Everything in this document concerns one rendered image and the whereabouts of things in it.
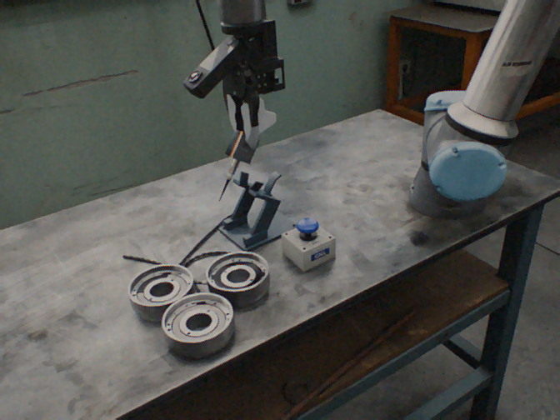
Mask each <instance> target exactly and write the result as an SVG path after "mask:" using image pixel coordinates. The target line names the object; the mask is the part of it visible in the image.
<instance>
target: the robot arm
mask: <svg viewBox="0 0 560 420"><path fill-rule="evenodd" d="M217 7H218V15H219V20H220V21H221V29H222V33H223V34H226V35H233V36H234V37H227V38H226V39H225V40H224V41H223V42H222V43H221V44H220V45H219V46H218V47H217V48H216V50H215V51H214V52H213V53H212V54H211V55H210V56H209V57H208V58H206V59H205V60H204V61H203V62H202V63H201V64H200V65H199V66H198V67H197V68H196V69H195V70H194V71H193V72H192V73H191V75H190V76H189V77H188V78H187V79H186V80H185V81H184V82H183V85H184V86H185V88H186V89H187V90H188V91H189V92H190V93H191V94H192V95H194V96H196V97H198V98H199V99H204V97H205V96H207V95H208V94H209V93H210V92H211V91H212V90H213V89H214V88H215V87H216V86H217V85H218V84H219V83H220V82H221V81H222V93H223V99H224V102H225V106H226V109H227V114H228V116H229V119H230V122H232V126H233V129H234V131H235V130H238V131H240V132H241V131H242V132H244V131H245V134H246V138H245V141H246V143H247V144H248V145H249V147H250V148H251V149H252V150H254V149H255V147H256V145H258V137H259V135H260V134H261V133H263V132H264V131H266V130H267V129H269V128H270V127H271V126H273V125H274V124H275V122H276V115H275V113H274V112H269V111H266V110H265V107H264V102H263V100H262V99H261V98H260V97H259V94H261V93H262V94H266V93H271V92H276V91H278V90H282V89H285V88H286V83H285V68H284V58H280V57H278V51H277V37H276V23H275V19H270V20H268V19H267V18H266V16H267V13H266V1H265V0H217ZM559 33H560V0H507V1H506V4H505V6H504V8H503V10H502V12H501V13H500V15H499V17H498V20H497V23H496V25H495V28H494V29H493V31H492V35H491V37H490V38H489V42H488V44H487V46H486V47H485V49H484V51H483V53H482V56H481V58H480V60H479V64H478V65H477V68H476V71H475V73H474V74H473V77H472V80H471V82H470V85H468V87H467V90H466V92H465V91H446V92H437V93H434V94H432V95H431V96H430V97H428V98H427V101H426V107H425V108H424V112H425V117H424V127H423V137H422V156H421V165H420V168H419V169H418V171H417V174H416V177H415V178H414V181H413V183H412V186H411V188H410V196H409V201H410V203H411V205H412V206H413V207H414V208H415V209H416V210H417V211H419V212H420V213H422V214H425V215H427V216H429V217H433V218H441V219H448V220H457V219H464V218H470V217H474V216H476V215H478V214H479V213H480V212H481V211H482V210H483V209H484V205H485V199H486V197H488V196H490V195H492V194H493V193H495V192H496V191H497V190H498V189H499V188H500V187H501V186H502V185H503V182H504V180H505V177H506V172H507V163H506V160H505V157H506V156H507V154H508V150H509V148H510V147H511V146H512V145H513V143H514V141H515V139H516V137H517V135H518V127H517V125H516V123H515V120H514V119H515V117H516V116H517V114H518V111H519V109H520V107H521V105H522V103H523V100H524V98H525V97H526V95H527V93H528V92H529V90H530V88H531V86H532V84H533V82H534V80H535V78H536V76H537V75H538V72H539V70H540V68H541V66H542V64H543V63H544V61H545V59H546V57H547V55H548V53H549V51H550V49H551V46H552V45H553V43H554V41H555V39H556V38H557V37H558V34H559ZM276 68H281V71H282V82H281V83H278V77H275V69H276ZM276 83H277V84H276ZM243 127H244V129H243Z"/></svg>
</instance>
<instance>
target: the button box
mask: <svg viewBox="0 0 560 420"><path fill-rule="evenodd" d="M281 239H282V255H284V256H285V257H287V258H288V259H289V260H290V261H291V262H292V263H294V264H295V265H296V266H297V267H298V268H300V269H301V270H302V271H303V272H304V273H305V272H306V271H309V270H312V269H314V268H316V267H318V266H320V265H322V264H324V263H327V262H329V261H331V260H333V259H336V238H335V237H333V236H332V235H331V234H329V233H328V232H326V231H325V230H323V229H322V228H321V227H320V226H319V229H318V230H317V231H316V232H314V233H312V235H311V236H305V235H304V233H301V232H299V231H298V230H297V229H296V228H295V229H293V230H291V231H289V232H285V233H283V234H281Z"/></svg>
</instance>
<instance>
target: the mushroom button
mask: <svg viewBox="0 0 560 420"><path fill-rule="evenodd" d="M318 229H319V222H318V220H316V219H314V218H311V217H305V218H302V219H300V220H299V221H298V222H297V230H298V231H299V232H300V233H304V235H305V236H311V235H312V233H315V232H316V231H317V230H318Z"/></svg>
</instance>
